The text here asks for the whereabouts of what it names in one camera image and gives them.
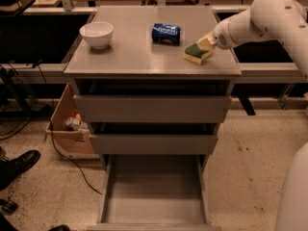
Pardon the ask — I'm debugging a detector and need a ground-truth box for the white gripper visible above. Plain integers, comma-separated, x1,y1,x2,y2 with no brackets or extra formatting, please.
196,19,237,52

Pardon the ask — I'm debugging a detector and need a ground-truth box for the yellow green sponge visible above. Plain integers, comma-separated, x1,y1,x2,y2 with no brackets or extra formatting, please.
184,43,212,64

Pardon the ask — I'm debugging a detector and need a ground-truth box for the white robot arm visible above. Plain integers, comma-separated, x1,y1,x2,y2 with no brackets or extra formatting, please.
196,0,308,231

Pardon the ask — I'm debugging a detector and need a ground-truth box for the grey drawer cabinet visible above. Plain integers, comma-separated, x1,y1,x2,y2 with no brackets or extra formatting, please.
63,5,242,231

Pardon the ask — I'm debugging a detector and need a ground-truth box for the grey top drawer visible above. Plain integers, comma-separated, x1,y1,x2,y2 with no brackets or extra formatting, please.
73,78,233,123

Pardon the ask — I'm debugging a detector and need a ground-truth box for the grey middle drawer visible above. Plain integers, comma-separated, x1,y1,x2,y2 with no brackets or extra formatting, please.
90,122,218,155

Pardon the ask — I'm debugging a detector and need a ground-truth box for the grey open bottom drawer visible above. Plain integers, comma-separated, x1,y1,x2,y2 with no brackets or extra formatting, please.
86,155,222,231

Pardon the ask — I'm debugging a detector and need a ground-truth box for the blue snack bag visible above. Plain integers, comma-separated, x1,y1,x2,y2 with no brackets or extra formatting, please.
152,23,182,45

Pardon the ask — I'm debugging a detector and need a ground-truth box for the white ceramic bowl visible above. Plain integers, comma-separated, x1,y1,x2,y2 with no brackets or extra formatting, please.
80,22,114,49

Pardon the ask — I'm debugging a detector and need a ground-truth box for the orange ball in box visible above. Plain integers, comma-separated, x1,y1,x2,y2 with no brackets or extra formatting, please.
75,114,81,120

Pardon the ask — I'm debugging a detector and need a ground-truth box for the silver can in box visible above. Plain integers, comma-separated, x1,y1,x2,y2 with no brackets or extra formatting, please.
65,117,88,130

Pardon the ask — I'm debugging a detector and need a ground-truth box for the cardboard box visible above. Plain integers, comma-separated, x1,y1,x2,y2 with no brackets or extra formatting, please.
46,84,98,160

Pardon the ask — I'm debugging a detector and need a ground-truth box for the black leather shoe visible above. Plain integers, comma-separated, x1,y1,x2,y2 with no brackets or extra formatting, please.
0,150,40,191

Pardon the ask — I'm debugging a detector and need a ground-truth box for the black caster wheel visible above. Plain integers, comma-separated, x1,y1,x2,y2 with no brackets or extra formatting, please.
0,199,18,214

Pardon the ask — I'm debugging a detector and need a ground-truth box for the black floor cable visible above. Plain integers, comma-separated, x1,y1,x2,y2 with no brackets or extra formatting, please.
31,60,103,196

